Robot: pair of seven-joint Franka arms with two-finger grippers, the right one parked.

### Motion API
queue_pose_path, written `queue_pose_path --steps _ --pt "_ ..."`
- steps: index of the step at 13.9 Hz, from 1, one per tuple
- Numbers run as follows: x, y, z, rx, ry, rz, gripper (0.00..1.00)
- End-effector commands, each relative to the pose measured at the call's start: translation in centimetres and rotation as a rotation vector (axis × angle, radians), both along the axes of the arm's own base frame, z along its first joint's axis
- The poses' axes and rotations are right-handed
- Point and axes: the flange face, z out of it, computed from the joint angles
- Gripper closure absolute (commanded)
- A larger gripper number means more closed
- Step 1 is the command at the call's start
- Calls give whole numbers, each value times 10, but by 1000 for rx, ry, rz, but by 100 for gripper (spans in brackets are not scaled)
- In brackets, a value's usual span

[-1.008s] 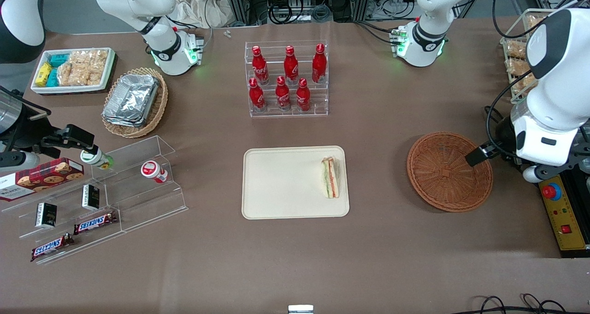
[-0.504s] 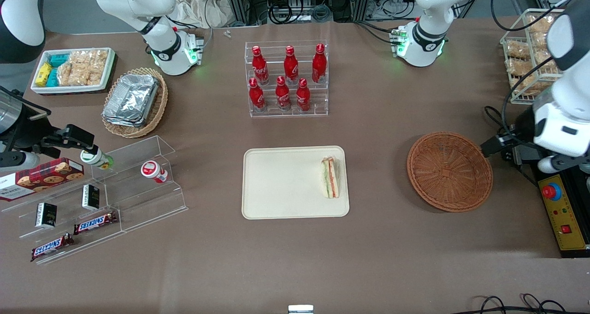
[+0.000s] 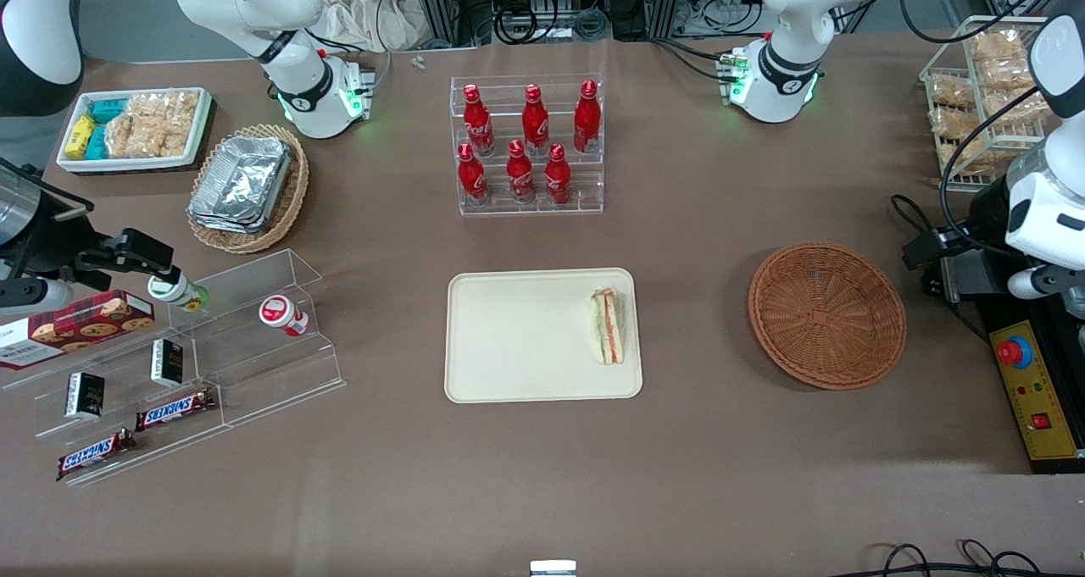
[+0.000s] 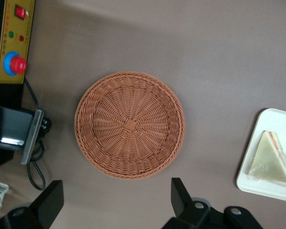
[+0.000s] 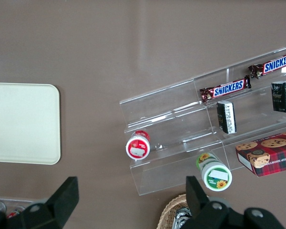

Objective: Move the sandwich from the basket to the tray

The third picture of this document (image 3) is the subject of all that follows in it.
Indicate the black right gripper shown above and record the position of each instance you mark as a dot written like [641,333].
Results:
[52,240]

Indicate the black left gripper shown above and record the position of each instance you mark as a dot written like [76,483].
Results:
[986,209]

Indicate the triangular sandwich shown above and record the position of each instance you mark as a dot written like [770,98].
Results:
[609,331]

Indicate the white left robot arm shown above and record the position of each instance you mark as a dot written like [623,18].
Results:
[784,69]

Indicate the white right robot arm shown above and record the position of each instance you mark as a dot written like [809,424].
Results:
[297,94]

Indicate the white rectangular snack tray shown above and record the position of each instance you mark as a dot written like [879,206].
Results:
[127,163]

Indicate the round brown wicker basket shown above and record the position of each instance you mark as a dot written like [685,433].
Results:
[826,319]

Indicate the oval tan wicker basket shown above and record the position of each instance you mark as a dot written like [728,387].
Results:
[292,196]

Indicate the cream plastic tray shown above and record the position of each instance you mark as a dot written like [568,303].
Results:
[525,335]

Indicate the green white drink bottle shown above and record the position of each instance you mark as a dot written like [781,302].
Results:
[174,291]

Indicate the red plaid cookie box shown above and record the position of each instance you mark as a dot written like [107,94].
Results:
[76,327]

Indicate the clear bag of brown snacks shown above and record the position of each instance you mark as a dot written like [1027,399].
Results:
[954,124]
[996,46]
[975,160]
[951,91]

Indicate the small black box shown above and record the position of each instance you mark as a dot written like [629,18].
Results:
[167,363]
[85,396]

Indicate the teal snack pack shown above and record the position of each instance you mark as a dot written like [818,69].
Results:
[108,111]
[97,143]

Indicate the stacked aluminium foil trays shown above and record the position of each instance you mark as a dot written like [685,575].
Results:
[242,183]

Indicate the yellow snack pack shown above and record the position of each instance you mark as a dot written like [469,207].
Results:
[80,136]

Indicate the clear bag of rice crackers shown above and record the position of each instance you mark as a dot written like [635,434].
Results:
[153,124]

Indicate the clear acrylic stepped shelf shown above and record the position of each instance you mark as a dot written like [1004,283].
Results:
[246,365]

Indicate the red lidded white bottle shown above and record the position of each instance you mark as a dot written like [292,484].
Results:
[280,313]

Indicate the brown Snickers bar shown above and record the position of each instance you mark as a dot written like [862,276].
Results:
[174,409]
[93,455]

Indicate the yellow control box red button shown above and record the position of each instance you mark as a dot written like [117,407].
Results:
[1038,399]

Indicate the beige cloth bag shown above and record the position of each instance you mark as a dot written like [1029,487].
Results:
[356,13]

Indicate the red cola bottle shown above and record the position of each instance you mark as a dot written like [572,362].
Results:
[587,119]
[477,124]
[557,177]
[519,174]
[471,177]
[534,124]

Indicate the clear acrylic bottle rack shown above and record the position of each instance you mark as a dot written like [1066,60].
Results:
[585,183]

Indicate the white silver device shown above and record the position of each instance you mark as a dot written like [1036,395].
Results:
[553,568]

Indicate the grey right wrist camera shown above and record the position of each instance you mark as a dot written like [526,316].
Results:
[38,296]

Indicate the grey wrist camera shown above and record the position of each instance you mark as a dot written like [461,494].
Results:
[1032,284]
[38,296]

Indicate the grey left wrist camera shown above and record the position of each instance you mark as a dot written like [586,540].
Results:
[1032,284]

